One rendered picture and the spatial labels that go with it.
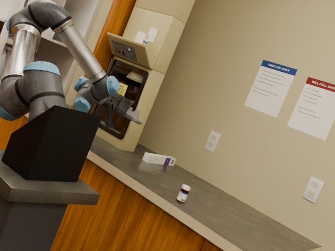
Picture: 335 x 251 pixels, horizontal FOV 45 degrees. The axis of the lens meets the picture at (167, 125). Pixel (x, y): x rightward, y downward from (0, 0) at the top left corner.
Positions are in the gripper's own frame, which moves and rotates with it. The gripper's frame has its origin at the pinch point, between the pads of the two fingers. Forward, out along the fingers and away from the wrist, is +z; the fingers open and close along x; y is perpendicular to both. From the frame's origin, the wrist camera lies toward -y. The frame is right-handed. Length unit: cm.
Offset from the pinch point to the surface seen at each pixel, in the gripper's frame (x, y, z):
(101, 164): -10.5, -24.7, -8.4
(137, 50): 19.4, 33.3, -14.7
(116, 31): 48, 41, -25
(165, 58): 20.9, 38.5, 1.5
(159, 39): 19.9, 45.1, -7.2
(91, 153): -3.5, -23.1, -13.0
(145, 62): 18.2, 30.0, -7.9
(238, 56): 21, 64, 39
